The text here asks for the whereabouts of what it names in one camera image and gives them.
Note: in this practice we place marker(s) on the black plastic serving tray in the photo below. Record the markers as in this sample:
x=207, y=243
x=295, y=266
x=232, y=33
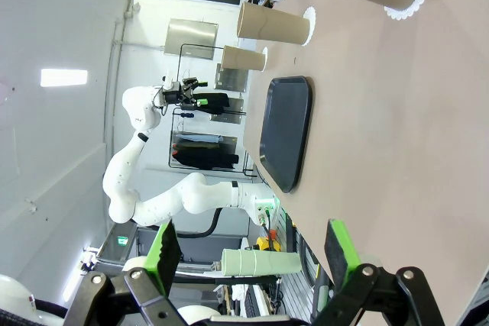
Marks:
x=286, y=131

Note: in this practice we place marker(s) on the yellow emergency stop button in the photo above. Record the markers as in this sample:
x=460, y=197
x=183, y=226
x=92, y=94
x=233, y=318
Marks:
x=263, y=244

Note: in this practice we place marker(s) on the long black hanging garment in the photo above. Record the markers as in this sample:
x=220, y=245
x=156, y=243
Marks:
x=206, y=159

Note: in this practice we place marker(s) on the pale green cylinder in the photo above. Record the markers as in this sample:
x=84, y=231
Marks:
x=260, y=262

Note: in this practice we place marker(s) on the metal wall panel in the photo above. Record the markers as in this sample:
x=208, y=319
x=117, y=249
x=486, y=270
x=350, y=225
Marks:
x=191, y=36
x=229, y=79

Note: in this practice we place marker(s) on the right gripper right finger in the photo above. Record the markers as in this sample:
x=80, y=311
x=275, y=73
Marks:
x=344, y=257

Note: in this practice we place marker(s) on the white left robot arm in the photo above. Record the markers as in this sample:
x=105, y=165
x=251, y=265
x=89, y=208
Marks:
x=122, y=173

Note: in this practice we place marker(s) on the rectangular ceiling light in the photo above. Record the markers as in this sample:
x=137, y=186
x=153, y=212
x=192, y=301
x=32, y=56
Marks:
x=63, y=78

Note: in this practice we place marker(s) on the light blue hanging garment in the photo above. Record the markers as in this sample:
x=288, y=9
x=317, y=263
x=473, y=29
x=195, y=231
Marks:
x=198, y=138

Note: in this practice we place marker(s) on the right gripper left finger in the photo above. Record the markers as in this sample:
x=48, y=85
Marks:
x=160, y=265

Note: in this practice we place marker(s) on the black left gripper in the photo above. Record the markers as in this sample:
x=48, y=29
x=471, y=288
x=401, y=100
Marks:
x=172, y=94

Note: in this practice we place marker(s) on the green exit sign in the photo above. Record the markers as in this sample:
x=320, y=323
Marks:
x=122, y=241

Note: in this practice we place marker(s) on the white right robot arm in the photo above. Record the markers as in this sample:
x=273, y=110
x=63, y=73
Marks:
x=15, y=291

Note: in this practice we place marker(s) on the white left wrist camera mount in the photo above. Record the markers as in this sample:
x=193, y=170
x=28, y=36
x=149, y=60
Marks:
x=168, y=78

